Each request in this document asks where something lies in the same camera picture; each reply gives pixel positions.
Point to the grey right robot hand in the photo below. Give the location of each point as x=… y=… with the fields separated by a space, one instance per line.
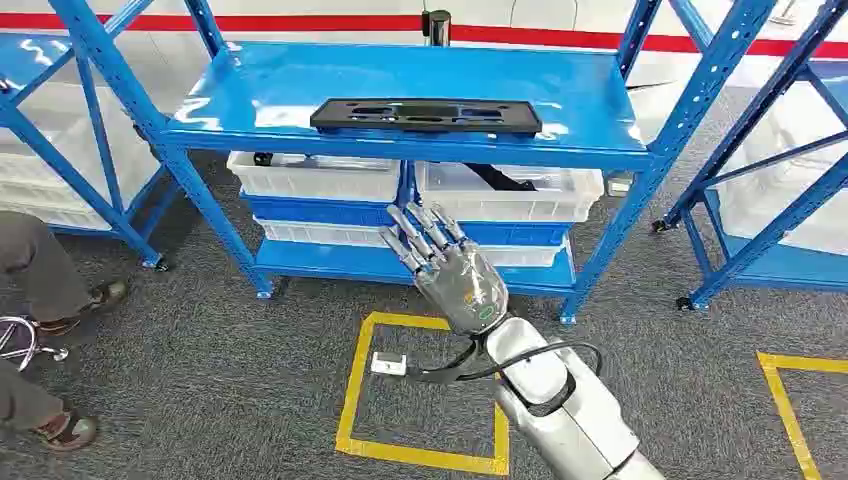
x=464 y=285

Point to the black plastic panel with cutouts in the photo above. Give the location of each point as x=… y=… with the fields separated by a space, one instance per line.
x=424 y=116

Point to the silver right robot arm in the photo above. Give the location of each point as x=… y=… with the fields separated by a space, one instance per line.
x=563 y=411

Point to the low white plastic bin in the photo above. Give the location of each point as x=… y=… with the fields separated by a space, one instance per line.
x=311 y=233
x=530 y=255

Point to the blue plastic bin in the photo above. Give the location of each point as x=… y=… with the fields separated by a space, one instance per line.
x=517 y=233
x=311 y=212

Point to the white plastic bin, black part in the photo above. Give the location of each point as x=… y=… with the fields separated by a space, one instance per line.
x=510 y=202

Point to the long black plastic part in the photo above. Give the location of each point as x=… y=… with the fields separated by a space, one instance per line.
x=500 y=179

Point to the white floor socket plate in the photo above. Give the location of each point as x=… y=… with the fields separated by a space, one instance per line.
x=619 y=184

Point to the small black part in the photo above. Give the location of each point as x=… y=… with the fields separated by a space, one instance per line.
x=263 y=159

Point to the blue steel rack, stacked bins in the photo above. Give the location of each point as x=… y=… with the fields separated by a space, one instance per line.
x=298 y=86

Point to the blue steel rack, large bin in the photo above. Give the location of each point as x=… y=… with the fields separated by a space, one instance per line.
x=748 y=126

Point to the person's left shoe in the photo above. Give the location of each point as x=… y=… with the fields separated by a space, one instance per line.
x=99 y=298

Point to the person's shoe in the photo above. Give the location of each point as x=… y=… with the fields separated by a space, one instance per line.
x=69 y=430
x=99 y=298

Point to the blue steel shelf rack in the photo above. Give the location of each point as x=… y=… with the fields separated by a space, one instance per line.
x=99 y=132

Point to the person's right shoe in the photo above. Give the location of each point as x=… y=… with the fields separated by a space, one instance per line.
x=69 y=430

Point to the person's left leg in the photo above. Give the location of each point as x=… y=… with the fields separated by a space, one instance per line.
x=40 y=265

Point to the person's leg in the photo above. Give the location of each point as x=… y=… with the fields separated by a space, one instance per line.
x=40 y=265
x=23 y=397

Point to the translucent white storage bin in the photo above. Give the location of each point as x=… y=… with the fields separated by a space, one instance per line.
x=40 y=172

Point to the chrome stool base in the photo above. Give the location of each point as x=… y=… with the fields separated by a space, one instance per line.
x=23 y=341

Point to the person's right leg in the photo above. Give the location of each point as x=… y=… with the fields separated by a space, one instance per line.
x=23 y=397

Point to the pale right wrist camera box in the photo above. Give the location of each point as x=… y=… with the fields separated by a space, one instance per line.
x=387 y=364

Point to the black cylindrical post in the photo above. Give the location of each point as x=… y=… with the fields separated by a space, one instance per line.
x=437 y=28

